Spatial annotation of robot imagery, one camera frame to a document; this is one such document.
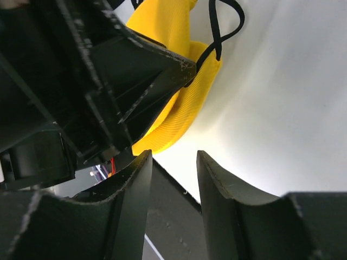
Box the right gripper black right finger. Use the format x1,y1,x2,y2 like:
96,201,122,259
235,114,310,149
196,151,346,259

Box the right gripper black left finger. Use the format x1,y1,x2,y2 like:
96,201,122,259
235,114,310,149
1,150,152,259

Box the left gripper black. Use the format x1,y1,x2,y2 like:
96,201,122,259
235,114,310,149
1,1,119,190

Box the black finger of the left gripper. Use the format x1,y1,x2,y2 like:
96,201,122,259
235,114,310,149
89,16,196,144

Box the yellow bra black straps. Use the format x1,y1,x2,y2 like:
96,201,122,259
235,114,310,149
125,0,246,155

